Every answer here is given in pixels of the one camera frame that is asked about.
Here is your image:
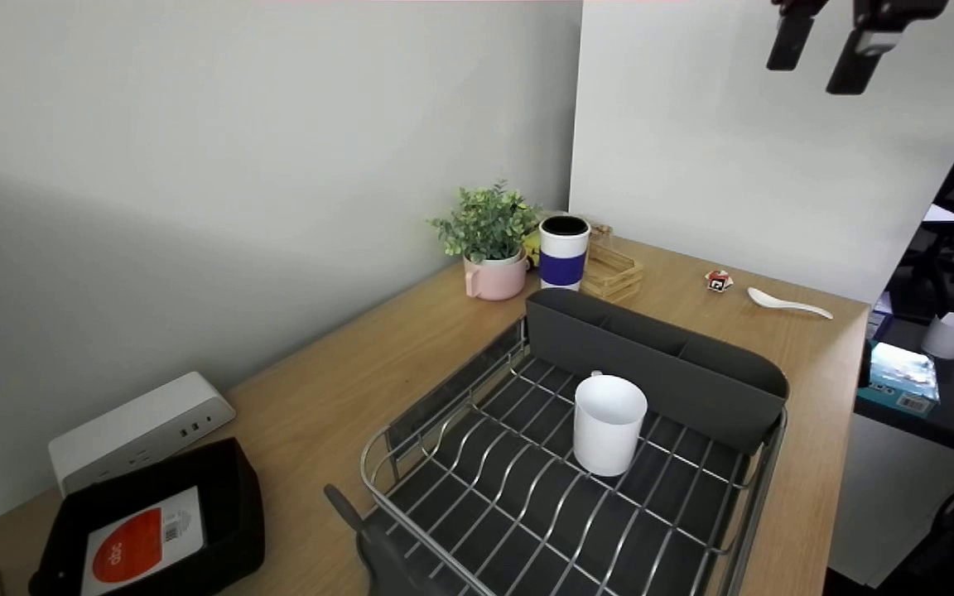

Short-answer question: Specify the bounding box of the white spoon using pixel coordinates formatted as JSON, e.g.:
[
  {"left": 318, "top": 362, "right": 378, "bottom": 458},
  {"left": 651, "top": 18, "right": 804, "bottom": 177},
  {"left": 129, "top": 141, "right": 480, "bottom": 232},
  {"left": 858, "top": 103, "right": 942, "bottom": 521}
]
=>
[{"left": 747, "top": 286, "right": 835, "bottom": 321}]

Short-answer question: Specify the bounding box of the plant in pink pot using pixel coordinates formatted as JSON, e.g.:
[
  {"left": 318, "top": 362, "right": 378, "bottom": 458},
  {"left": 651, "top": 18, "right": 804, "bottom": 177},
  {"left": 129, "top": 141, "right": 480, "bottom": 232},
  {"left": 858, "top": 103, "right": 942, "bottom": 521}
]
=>
[{"left": 427, "top": 180, "right": 541, "bottom": 302}]

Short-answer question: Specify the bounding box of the dark grey cutlery holder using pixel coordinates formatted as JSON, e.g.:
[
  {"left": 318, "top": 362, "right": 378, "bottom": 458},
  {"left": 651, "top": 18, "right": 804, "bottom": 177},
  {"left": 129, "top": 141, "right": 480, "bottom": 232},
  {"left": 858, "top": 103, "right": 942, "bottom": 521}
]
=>
[{"left": 524, "top": 288, "right": 791, "bottom": 456}]

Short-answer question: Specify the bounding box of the white tumbler with blue band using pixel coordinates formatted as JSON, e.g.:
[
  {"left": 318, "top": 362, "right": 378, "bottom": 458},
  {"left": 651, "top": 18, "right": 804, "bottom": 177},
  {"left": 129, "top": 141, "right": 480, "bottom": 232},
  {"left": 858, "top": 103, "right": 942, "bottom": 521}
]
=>
[{"left": 538, "top": 214, "right": 592, "bottom": 291}]

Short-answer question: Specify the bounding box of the white mug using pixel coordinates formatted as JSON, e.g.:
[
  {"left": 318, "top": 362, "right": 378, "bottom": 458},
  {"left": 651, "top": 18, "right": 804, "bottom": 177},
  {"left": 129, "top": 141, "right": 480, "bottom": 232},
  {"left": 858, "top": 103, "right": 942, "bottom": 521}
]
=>
[{"left": 572, "top": 371, "right": 649, "bottom": 478}]

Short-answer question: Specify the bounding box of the black table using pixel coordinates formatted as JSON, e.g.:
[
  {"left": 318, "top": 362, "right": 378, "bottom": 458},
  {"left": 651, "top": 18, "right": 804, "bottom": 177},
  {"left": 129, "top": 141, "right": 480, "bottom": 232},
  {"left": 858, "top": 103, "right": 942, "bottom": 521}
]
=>
[{"left": 855, "top": 318, "right": 954, "bottom": 464}]

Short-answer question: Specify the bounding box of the white card with orange circle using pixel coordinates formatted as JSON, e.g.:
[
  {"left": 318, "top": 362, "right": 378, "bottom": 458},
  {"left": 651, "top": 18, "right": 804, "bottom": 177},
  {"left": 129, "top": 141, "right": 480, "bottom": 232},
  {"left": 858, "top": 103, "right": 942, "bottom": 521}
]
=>
[{"left": 79, "top": 485, "right": 206, "bottom": 596}]

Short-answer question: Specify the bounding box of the stack of wooden coasters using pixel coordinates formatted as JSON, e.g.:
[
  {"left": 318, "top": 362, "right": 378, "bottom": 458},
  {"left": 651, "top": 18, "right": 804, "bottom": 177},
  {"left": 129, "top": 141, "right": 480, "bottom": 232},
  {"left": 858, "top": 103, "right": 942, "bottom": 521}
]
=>
[{"left": 580, "top": 222, "right": 645, "bottom": 304}]

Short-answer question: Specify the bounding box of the grey wire dish rack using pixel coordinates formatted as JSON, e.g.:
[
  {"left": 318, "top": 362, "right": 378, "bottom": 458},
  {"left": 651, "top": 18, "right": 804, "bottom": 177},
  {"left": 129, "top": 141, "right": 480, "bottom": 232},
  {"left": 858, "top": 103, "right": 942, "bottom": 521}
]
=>
[{"left": 324, "top": 288, "right": 791, "bottom": 596}]

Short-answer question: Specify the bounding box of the white paper cup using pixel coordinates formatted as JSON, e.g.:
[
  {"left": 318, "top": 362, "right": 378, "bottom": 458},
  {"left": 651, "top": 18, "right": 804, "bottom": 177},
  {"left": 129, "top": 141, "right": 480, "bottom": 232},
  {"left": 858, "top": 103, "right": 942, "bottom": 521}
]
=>
[{"left": 921, "top": 311, "right": 954, "bottom": 361}]

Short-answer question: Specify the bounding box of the black tray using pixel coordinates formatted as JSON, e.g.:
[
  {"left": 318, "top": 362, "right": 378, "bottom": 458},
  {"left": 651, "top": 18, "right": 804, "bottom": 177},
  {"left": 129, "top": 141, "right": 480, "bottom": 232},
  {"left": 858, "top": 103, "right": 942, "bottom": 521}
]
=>
[{"left": 27, "top": 437, "right": 267, "bottom": 596}]

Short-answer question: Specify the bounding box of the teal box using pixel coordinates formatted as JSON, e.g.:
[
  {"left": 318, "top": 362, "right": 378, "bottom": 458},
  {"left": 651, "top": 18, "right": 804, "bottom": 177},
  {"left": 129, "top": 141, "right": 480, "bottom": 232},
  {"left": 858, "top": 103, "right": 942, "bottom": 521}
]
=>
[{"left": 856, "top": 341, "right": 942, "bottom": 419}]

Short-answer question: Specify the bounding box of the white power strip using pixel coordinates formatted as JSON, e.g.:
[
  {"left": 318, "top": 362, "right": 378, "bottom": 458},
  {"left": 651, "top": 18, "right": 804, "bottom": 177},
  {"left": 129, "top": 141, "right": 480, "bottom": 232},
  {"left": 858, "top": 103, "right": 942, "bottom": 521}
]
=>
[{"left": 48, "top": 371, "right": 237, "bottom": 497}]

